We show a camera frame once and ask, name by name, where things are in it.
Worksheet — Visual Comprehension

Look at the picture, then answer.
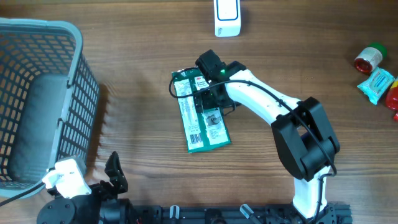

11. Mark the green sponge package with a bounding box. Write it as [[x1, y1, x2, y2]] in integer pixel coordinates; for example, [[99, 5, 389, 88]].
[[172, 67, 231, 153]]

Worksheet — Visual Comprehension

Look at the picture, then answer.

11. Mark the green lid jar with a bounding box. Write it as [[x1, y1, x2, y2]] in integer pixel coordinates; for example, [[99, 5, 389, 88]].
[[354, 42, 387, 74]]

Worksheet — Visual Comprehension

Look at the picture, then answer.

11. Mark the teal wet wipes pack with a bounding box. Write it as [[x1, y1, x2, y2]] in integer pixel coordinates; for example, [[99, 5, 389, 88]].
[[357, 67, 395, 105]]

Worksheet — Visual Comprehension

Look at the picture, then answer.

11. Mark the red sauce squeeze bottle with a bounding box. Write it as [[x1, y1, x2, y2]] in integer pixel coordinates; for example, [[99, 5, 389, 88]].
[[385, 78, 398, 121]]

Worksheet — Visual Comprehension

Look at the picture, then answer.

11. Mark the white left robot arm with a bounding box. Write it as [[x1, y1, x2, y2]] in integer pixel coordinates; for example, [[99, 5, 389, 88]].
[[37, 151, 139, 223]]

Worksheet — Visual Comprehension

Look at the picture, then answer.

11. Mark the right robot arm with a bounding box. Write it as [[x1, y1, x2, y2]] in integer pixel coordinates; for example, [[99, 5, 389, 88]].
[[195, 50, 340, 223]]

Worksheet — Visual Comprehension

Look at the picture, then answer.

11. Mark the white barcode scanner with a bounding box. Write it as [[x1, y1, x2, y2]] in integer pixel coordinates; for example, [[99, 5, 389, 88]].
[[213, 0, 241, 37]]

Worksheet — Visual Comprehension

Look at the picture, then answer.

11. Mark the grey plastic shopping basket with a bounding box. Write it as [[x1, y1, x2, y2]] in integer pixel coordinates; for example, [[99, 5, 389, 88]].
[[1, 18, 100, 198]]

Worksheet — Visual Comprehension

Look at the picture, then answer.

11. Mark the left camera cable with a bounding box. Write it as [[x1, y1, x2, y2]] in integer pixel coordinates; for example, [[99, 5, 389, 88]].
[[0, 182, 47, 208]]

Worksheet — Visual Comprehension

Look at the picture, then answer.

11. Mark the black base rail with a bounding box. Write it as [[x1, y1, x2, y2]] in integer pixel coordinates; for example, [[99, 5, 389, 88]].
[[124, 202, 353, 224]]

